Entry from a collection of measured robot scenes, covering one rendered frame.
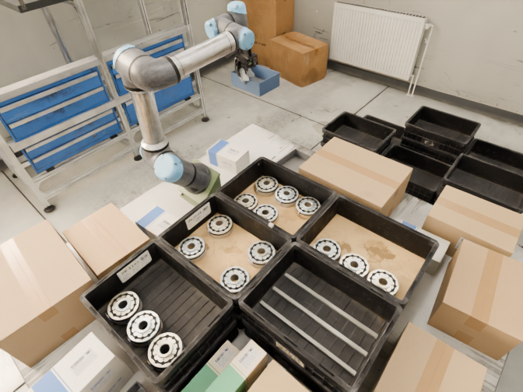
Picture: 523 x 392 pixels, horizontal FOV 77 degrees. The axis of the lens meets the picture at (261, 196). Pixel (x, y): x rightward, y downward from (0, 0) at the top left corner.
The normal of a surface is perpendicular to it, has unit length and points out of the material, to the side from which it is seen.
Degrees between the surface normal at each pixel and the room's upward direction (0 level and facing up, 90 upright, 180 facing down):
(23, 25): 90
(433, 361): 0
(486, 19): 90
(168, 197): 0
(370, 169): 0
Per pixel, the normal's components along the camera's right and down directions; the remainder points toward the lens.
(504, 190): -0.04, -0.71
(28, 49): 0.75, 0.44
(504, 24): -0.66, 0.55
